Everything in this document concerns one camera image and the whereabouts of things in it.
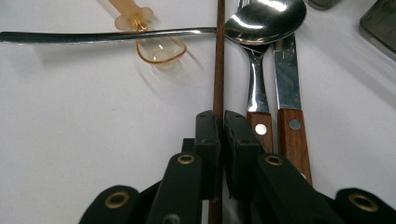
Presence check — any brown wooden chopstick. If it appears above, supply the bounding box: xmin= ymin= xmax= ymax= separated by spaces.
xmin=207 ymin=0 xmax=226 ymax=224

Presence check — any long-handled metal spoon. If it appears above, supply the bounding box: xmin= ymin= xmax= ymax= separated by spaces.
xmin=0 ymin=0 xmax=307 ymax=46

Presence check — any smoky clear plastic bin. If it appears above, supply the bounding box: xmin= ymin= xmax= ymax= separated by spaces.
xmin=306 ymin=0 xmax=342 ymax=10
xmin=358 ymin=0 xmax=396 ymax=62

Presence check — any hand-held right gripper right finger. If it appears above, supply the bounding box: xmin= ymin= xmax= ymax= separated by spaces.
xmin=223 ymin=110 xmax=344 ymax=224

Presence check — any translucent orange plastic spoon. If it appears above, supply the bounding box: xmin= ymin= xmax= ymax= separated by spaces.
xmin=106 ymin=0 xmax=189 ymax=66

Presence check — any wooden-handled metal knife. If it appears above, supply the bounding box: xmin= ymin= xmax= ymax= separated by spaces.
xmin=273 ymin=34 xmax=313 ymax=186

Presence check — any wooden-handled metal fork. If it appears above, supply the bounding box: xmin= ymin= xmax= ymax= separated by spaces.
xmin=236 ymin=0 xmax=275 ymax=155

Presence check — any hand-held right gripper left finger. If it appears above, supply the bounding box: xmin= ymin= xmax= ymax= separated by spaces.
xmin=146 ymin=110 xmax=222 ymax=224

